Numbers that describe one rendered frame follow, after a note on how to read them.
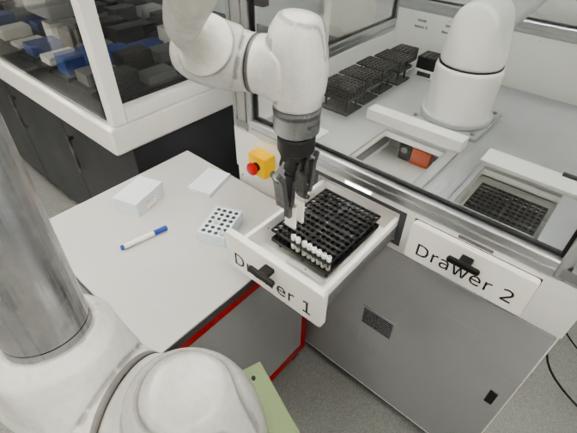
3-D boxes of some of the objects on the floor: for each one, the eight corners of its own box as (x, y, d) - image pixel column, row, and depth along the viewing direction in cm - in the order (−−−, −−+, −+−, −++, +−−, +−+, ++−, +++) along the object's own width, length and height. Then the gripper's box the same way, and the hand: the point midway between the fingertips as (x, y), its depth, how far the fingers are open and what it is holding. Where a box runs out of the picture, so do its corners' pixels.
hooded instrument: (161, 301, 192) (-22, -290, 75) (0, 157, 283) (-197, -213, 166) (318, 187, 262) (349, -213, 145) (148, 100, 352) (82, -189, 235)
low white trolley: (200, 475, 138) (155, 357, 88) (103, 362, 169) (28, 228, 119) (307, 357, 172) (318, 223, 122) (209, 281, 202) (187, 149, 152)
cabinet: (459, 471, 140) (567, 344, 88) (248, 307, 191) (236, 164, 138) (541, 301, 195) (637, 161, 143) (361, 210, 246) (383, 81, 193)
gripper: (285, 155, 72) (284, 248, 87) (335, 124, 80) (327, 214, 96) (254, 140, 75) (259, 233, 91) (306, 112, 84) (302, 201, 100)
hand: (294, 211), depth 91 cm, fingers closed
